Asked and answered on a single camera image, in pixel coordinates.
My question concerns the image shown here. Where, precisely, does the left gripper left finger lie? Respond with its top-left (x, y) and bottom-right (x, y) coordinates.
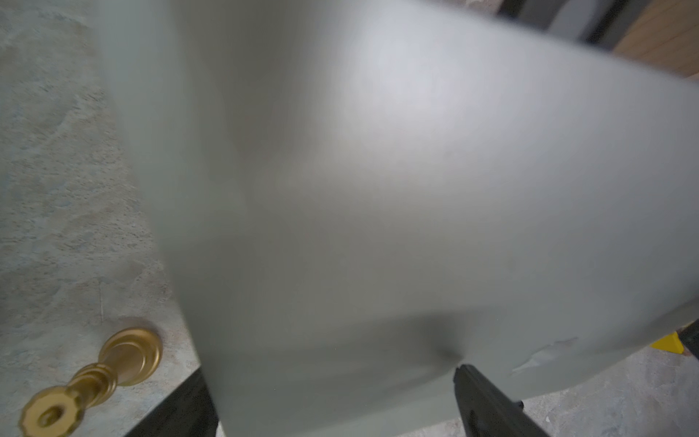
top-left (126, 369), bottom-right (220, 437)

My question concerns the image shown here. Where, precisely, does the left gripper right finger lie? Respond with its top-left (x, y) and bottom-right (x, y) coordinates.
top-left (453, 364), bottom-right (549, 437)

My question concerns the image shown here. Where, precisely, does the silver laptop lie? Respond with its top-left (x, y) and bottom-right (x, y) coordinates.
top-left (96, 1), bottom-right (698, 436)

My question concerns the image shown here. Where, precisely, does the brass chess-like piece left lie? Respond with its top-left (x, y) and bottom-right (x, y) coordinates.
top-left (19, 328), bottom-right (163, 437)

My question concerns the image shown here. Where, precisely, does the yellow plastic block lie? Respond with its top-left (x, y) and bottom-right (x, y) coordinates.
top-left (650, 331), bottom-right (684, 355)

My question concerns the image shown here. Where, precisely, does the wooden shelf unit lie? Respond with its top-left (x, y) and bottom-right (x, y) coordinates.
top-left (613, 0), bottom-right (698, 80)

